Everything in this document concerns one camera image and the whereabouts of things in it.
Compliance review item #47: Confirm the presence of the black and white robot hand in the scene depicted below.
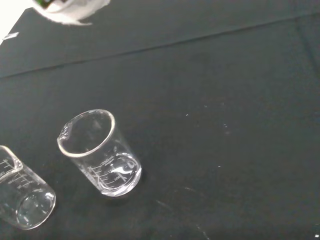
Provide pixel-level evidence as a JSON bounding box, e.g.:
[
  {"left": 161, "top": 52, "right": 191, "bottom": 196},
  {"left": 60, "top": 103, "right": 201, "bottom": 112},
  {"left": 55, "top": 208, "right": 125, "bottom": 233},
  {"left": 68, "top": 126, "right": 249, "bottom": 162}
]
[{"left": 32, "top": 0, "right": 111, "bottom": 26}]

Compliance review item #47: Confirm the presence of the black cloth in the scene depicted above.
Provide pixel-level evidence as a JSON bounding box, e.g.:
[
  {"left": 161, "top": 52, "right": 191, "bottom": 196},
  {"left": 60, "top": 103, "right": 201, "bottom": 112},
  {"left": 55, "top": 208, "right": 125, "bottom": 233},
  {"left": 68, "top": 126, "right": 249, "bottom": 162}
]
[{"left": 0, "top": 0, "right": 320, "bottom": 240}]

